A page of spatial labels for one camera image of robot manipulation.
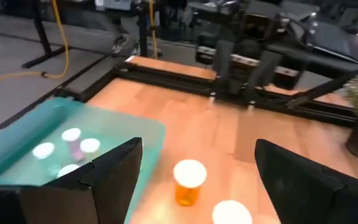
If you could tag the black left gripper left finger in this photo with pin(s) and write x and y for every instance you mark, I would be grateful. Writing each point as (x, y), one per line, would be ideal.
(113, 180)

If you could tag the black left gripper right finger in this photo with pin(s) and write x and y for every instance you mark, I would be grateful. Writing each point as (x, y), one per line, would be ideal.
(297, 186)

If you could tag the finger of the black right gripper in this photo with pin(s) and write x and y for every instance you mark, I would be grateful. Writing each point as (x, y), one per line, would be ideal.
(223, 68)
(264, 71)

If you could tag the pill bottles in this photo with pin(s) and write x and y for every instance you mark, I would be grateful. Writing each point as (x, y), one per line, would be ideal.
(71, 134)

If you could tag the slim green pill bottle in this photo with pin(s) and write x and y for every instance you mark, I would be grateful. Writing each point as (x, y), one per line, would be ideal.
(43, 150)

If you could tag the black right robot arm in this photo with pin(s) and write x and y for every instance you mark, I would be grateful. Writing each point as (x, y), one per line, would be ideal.
(291, 53)

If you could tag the translucent teal plastic bin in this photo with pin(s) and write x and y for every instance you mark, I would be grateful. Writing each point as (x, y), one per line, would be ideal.
(120, 127)

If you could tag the large orange pill bottle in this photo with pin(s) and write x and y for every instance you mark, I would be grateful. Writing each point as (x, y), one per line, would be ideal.
(232, 214)

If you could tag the black floor stand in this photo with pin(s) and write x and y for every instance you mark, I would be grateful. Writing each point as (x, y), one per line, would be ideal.
(43, 40)

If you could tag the black aluminium table frame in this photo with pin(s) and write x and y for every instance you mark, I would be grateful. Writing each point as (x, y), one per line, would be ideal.
(166, 81)

